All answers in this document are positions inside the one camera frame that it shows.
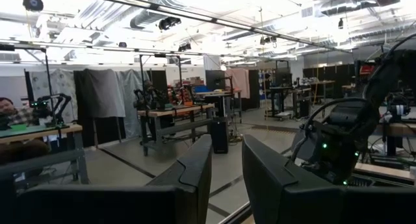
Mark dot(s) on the red storage bins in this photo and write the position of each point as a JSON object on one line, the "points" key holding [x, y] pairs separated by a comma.
{"points": [[367, 69]]}

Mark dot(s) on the workbench with blue legs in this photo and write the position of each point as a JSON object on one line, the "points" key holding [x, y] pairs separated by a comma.
{"points": [[399, 129]]}

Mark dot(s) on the black standing desk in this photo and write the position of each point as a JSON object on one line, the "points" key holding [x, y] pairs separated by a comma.
{"points": [[279, 87]]}

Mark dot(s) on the wooden workbench black legs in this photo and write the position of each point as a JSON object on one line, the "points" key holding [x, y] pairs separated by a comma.
{"points": [[320, 82]]}

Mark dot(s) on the long ceiling light rail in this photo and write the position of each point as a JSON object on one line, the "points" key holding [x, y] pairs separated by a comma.
{"points": [[213, 20]]}

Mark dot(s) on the black ceiling spotlight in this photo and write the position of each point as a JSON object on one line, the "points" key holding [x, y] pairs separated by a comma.
{"points": [[169, 23], [184, 47]]}

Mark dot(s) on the green table mat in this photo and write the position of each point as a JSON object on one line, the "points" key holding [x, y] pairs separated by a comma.
{"points": [[32, 130]]}

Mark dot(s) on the round black ceiling camera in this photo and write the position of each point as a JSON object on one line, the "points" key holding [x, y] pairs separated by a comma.
{"points": [[32, 2]]}

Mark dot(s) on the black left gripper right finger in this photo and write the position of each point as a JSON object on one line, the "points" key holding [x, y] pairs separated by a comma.
{"points": [[276, 191]]}

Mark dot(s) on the black background robot arm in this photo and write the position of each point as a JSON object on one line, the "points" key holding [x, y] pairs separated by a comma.
{"points": [[42, 110]]}

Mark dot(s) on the grey hanging cloth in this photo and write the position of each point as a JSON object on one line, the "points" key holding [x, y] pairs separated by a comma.
{"points": [[104, 94]]}

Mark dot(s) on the black computer tower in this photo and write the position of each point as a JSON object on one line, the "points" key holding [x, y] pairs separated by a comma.
{"points": [[219, 136]]}

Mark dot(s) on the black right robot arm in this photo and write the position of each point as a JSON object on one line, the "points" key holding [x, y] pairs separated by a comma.
{"points": [[338, 136]]}

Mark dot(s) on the pink hanging cloth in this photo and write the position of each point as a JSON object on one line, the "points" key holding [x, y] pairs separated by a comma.
{"points": [[239, 82]]}

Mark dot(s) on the white patterned curtain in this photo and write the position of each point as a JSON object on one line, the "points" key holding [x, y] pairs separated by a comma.
{"points": [[65, 84]]}

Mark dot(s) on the person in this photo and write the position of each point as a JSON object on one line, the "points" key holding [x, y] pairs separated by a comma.
{"points": [[149, 91], [22, 115]]}

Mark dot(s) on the light grey plastic curtain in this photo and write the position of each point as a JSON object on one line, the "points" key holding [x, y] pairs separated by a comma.
{"points": [[130, 87]]}

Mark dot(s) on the black monitor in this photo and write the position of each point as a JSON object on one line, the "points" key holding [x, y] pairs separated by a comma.
{"points": [[215, 80]]}

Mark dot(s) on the wooden workbench grey frame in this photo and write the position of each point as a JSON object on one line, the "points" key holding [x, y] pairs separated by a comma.
{"points": [[175, 111], [81, 159]]}

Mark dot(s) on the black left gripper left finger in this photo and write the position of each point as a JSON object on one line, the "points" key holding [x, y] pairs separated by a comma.
{"points": [[188, 185]]}

